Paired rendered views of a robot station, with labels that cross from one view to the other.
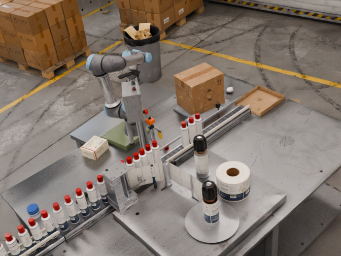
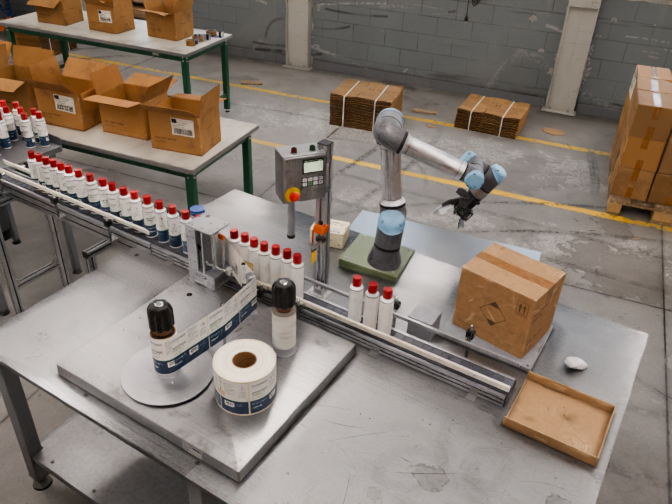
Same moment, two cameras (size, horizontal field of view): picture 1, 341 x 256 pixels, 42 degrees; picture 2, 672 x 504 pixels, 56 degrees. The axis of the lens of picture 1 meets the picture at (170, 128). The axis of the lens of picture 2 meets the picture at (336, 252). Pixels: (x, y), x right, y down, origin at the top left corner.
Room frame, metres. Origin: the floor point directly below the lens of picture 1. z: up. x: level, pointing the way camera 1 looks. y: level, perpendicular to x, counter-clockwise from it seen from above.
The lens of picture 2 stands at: (1.59, -1.81, 2.42)
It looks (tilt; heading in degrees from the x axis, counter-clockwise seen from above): 33 degrees down; 68
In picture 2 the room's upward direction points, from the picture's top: 3 degrees clockwise
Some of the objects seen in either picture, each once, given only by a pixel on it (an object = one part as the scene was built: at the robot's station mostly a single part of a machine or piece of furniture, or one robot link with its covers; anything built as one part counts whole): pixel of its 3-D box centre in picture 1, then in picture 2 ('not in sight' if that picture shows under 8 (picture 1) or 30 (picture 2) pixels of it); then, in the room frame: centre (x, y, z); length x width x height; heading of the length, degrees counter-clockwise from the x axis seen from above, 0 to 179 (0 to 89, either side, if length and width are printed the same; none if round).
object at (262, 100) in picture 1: (259, 100); (559, 415); (2.86, -0.73, 0.85); 0.30 x 0.26 x 0.04; 127
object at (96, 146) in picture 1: (94, 148); (329, 232); (2.52, 0.56, 0.87); 0.16 x 0.12 x 0.07; 144
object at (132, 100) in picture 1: (132, 101); (300, 173); (2.25, 0.20, 1.38); 0.17 x 0.10 x 0.19; 2
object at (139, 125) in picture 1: (140, 121); (322, 222); (2.34, 0.19, 1.16); 0.04 x 0.04 x 0.67; 37
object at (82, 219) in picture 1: (165, 162); (310, 306); (2.25, 0.07, 0.86); 1.65 x 0.08 x 0.04; 127
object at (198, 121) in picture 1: (198, 125); (385, 311); (2.45, -0.19, 0.98); 0.05 x 0.05 x 0.20
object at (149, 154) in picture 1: (149, 157); (287, 271); (2.19, 0.16, 0.98); 0.05 x 0.05 x 0.20
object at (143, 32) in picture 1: (142, 38); not in sight; (5.08, 0.19, 0.50); 0.42 x 0.41 x 0.28; 136
